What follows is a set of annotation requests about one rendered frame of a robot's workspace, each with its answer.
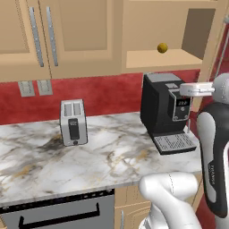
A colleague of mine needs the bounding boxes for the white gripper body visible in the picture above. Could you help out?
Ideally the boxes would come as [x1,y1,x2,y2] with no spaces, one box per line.
[179,82,210,98]

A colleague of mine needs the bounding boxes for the open tan cabinet door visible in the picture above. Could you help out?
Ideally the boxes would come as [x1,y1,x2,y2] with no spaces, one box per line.
[191,0,229,113]

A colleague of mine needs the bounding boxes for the tan base cabinet door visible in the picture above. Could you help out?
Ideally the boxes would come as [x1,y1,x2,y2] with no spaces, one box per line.
[114,184,154,229]

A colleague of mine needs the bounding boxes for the black coffee machine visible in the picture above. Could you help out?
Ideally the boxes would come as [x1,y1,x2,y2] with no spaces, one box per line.
[140,72,199,156]

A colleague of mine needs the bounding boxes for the dark yellow round fruit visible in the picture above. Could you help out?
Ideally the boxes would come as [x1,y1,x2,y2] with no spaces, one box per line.
[157,42,169,54]

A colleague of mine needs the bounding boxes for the silver toaster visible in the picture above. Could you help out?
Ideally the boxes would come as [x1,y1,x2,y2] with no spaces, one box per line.
[60,98,89,148]

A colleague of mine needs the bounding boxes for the grey dishwasher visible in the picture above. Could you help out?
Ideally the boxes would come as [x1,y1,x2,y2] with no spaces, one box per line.
[0,187,116,229]

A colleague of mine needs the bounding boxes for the thin silver door handle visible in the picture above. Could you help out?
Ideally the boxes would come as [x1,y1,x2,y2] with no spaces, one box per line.
[215,28,229,75]

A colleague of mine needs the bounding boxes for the open tan wall cabinet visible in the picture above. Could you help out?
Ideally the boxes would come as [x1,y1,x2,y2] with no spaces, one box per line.
[121,0,222,76]

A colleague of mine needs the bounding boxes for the grey wall outlet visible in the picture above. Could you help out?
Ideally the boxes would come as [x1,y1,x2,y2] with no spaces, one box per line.
[36,79,54,97]
[17,80,36,98]

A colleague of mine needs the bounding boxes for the silver cabinet door handle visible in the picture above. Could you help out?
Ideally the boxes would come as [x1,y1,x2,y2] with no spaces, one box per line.
[46,5,59,67]
[28,6,45,68]

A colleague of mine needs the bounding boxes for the black dishwasher handle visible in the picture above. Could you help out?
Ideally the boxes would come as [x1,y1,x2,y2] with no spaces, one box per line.
[18,202,101,229]

